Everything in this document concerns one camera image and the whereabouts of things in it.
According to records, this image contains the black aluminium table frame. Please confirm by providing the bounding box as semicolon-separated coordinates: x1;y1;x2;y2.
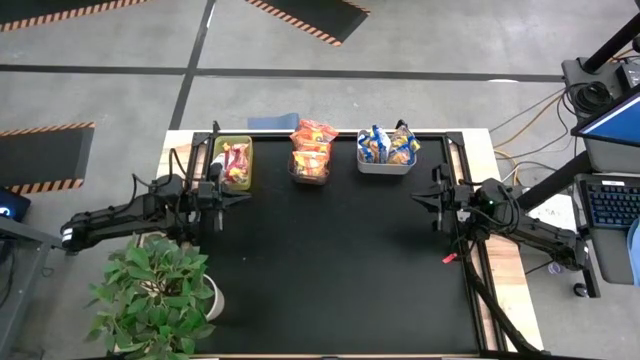
187;129;506;357

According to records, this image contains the black backlit keyboard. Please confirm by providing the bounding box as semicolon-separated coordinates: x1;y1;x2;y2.
579;174;640;229

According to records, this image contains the black hazard-striped floor mat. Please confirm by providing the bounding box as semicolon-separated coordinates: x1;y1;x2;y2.
0;0;151;33
243;0;371;48
0;121;96;196

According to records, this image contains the green leafy plant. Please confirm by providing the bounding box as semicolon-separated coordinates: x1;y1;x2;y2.
83;233;217;360

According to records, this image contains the black stand pole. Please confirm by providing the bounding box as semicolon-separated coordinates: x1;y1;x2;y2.
582;12;640;74

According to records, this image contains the white plastic bin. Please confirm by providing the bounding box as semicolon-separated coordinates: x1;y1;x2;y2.
356;128;421;176

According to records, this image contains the orange floor cable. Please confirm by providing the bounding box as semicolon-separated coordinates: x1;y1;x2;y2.
492;92;569;151

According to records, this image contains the grey floor cable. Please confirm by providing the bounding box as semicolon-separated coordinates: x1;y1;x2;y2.
488;87;569;135

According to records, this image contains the green plastic bin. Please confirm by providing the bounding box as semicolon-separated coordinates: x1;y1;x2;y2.
211;135;254;192

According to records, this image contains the grey computer desk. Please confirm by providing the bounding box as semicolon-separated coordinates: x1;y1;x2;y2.
574;134;640;286

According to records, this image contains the black desk support bar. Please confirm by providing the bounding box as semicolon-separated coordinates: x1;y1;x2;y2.
516;150;594;211

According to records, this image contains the white paper box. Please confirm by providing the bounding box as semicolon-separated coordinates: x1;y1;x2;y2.
527;194;581;236

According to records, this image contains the grey side desk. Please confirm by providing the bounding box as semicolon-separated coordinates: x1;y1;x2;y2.
0;214;82;351

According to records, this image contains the blue chair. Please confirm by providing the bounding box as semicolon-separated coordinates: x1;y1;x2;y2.
247;112;301;131
626;217;640;289

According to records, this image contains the black blue-lit device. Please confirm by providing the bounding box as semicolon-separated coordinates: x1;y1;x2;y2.
0;188;31;224

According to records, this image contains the white plant pot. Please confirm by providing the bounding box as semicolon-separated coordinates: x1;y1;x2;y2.
202;273;226;322

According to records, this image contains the black cable sleeve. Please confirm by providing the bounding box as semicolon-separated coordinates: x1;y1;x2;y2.
459;234;541;357

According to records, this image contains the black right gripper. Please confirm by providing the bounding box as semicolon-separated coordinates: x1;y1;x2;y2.
410;163;474;234

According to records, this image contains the coiled black cable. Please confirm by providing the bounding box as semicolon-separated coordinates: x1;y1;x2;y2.
572;79;615;115

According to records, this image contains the computer monitor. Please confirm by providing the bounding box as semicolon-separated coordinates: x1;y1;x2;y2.
570;89;640;149

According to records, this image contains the grey equipment base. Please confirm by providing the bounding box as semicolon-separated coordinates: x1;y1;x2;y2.
560;57;626;104

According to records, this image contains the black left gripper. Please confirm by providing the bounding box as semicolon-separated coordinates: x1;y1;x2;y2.
197;180;253;233

